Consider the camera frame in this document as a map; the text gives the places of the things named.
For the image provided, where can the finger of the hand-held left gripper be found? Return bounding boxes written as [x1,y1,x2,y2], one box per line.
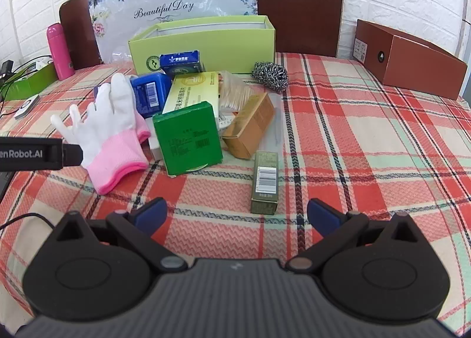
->
[62,144,84,168]

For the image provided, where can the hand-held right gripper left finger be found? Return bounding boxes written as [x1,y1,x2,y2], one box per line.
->
[48,197,189,274]

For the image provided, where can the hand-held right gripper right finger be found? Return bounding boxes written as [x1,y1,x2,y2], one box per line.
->
[285,198,424,273]

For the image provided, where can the white glove with pink cuff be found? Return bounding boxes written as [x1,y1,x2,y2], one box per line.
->
[127,75,152,143]
[50,73,150,195]

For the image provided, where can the olive green slim box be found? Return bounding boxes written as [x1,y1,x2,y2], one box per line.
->
[250,151,279,215]

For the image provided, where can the dark green box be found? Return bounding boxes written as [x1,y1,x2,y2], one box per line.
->
[152,101,224,177]

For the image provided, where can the blue box with barcode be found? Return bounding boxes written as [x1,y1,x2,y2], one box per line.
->
[130,73,173,118]

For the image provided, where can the gold cardboard box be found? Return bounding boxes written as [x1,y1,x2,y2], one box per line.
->
[222,94,276,159]

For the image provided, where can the yellow-green medicine box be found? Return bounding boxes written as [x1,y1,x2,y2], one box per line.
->
[162,72,226,119]

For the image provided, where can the small blue and white box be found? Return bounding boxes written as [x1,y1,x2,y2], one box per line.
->
[160,51,206,79]

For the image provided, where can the bag of cotton swabs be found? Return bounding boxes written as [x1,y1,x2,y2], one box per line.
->
[218,70,255,110]

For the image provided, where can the steel wool scourer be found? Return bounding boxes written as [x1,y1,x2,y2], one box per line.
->
[252,61,289,94]

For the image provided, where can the light green cardboard box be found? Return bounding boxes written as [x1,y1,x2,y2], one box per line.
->
[127,16,276,75]

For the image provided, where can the white flat device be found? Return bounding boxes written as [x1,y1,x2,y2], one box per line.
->
[14,95,40,120]

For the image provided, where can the green tray box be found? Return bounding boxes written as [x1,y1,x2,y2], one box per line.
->
[2,62,59,101]

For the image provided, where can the plaid tablecloth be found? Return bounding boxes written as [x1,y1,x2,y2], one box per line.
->
[0,51,471,338]

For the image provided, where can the pink thermos bottle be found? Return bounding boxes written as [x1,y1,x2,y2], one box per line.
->
[46,23,76,81]

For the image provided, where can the brown shoe box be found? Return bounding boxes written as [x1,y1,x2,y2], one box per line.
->
[353,19,469,101]

